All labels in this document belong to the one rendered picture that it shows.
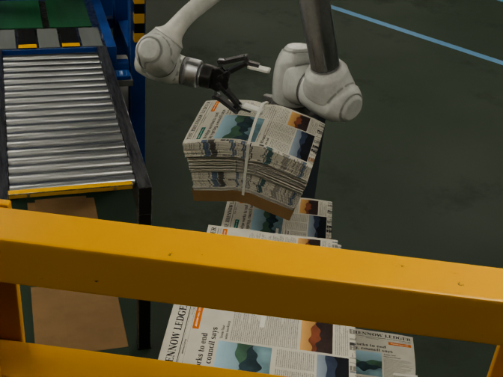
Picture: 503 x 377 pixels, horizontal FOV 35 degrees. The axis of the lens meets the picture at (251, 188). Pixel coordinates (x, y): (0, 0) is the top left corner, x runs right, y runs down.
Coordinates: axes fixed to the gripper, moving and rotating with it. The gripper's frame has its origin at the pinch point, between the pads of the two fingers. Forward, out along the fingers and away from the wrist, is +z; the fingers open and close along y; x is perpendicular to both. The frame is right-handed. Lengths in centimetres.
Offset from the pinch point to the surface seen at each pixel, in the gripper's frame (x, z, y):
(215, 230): 47, 0, 22
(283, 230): 7.2, 16.2, 45.9
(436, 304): 157, 42, -60
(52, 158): -16, -77, 58
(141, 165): -22, -44, 54
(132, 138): -40, -54, 55
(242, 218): 4.3, 1.3, 47.2
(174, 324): 110, 5, -2
